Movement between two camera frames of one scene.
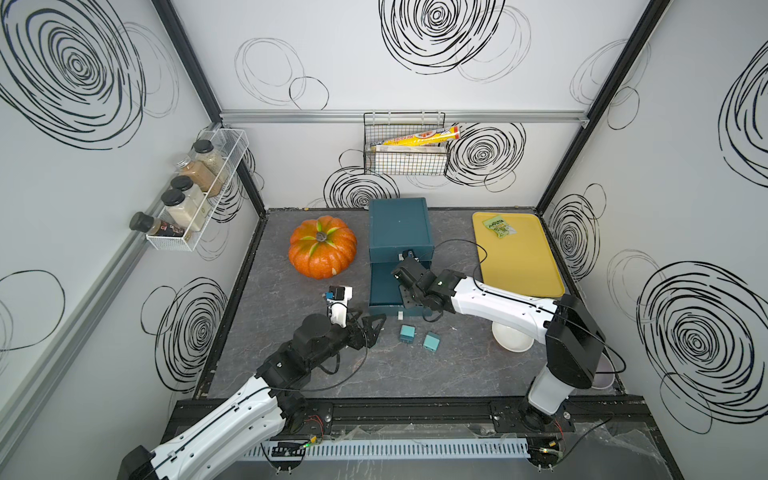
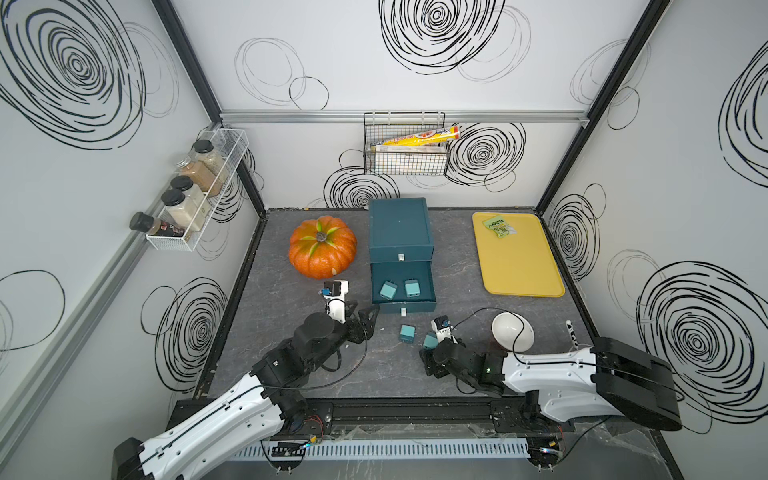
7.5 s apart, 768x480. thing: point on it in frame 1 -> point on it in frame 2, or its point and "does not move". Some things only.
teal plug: [431, 341] does not move
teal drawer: [385, 295] does not move
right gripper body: [410, 298] -> [428, 361]
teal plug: [407, 333] does not move
